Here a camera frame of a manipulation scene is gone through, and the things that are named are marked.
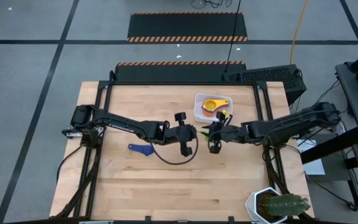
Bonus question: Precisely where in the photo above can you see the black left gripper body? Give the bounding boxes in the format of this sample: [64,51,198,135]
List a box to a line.
[166,111,198,157]

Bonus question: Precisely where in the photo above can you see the yellow hanging cable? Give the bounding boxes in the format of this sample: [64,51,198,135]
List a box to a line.
[289,0,310,65]

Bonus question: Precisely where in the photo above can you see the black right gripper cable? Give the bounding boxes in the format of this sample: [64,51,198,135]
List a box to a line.
[207,129,222,151]

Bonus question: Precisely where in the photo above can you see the white plastic basket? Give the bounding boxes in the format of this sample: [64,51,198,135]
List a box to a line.
[193,93,234,124]

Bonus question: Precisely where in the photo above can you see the yellow measuring cup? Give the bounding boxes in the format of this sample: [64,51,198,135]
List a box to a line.
[201,98,230,112]

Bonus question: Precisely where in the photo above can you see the white hexagonal plant pot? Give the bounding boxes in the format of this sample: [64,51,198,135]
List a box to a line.
[244,186,290,224]

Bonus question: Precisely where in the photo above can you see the orange measuring cup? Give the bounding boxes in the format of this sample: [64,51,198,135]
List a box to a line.
[201,107,218,118]

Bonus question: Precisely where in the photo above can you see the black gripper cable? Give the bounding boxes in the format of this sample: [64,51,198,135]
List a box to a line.
[150,136,200,166]
[207,129,222,151]

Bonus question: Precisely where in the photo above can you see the green cactus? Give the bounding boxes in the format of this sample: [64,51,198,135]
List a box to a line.
[261,193,311,217]

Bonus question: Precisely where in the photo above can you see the navy measuring cup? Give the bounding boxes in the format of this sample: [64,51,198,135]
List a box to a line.
[127,143,155,157]

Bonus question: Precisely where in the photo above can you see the black floor cables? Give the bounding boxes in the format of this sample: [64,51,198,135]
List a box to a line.
[190,0,233,9]

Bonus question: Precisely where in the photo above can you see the black metal table frame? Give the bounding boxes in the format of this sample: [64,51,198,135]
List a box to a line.
[53,70,293,222]

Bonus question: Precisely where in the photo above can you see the black hanging cable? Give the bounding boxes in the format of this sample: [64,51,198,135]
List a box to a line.
[224,0,242,73]

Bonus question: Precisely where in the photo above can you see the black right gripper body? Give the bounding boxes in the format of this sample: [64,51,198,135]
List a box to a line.
[209,111,250,155]

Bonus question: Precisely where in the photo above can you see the black perforated computer case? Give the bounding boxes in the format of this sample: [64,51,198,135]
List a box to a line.
[222,64,308,106]

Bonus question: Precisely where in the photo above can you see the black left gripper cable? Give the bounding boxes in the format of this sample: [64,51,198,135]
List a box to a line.
[150,136,200,166]

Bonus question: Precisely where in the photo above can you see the black mat orange striped edge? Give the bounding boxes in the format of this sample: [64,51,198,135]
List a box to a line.
[114,60,247,83]
[126,11,249,43]

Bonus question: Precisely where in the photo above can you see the white flat box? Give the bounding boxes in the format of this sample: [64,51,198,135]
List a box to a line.
[296,139,326,176]

